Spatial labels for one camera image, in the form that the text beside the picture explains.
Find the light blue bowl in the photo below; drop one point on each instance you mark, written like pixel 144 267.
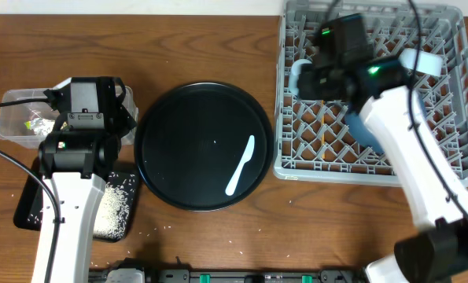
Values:
pixel 421 61

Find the dark blue plate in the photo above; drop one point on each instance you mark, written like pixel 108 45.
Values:
pixel 360 133

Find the round black tray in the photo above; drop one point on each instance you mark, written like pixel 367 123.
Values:
pixel 189 143

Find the grey dishwasher rack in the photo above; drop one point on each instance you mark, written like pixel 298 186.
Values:
pixel 391 27

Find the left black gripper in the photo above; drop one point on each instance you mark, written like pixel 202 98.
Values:
pixel 125 121

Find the yellow snack wrapper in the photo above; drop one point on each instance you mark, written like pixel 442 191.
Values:
pixel 40 126

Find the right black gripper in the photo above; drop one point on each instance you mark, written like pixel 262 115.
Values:
pixel 303 79

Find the pile of white rice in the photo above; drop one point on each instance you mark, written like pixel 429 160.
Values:
pixel 111 212

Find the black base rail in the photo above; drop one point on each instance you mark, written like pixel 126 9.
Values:
pixel 135 270

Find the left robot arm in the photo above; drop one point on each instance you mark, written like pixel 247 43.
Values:
pixel 75 160

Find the light blue cup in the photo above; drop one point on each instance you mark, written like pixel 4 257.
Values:
pixel 294 75

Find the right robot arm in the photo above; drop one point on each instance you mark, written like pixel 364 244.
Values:
pixel 381 97

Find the clear plastic bin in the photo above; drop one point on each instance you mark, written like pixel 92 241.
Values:
pixel 12 118

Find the wooden chopstick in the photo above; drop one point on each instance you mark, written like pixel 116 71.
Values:
pixel 322 138

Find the black rectangular tray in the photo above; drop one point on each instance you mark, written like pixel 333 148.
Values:
pixel 25 208

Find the light blue plastic spoon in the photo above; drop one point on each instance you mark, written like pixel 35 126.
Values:
pixel 245 158

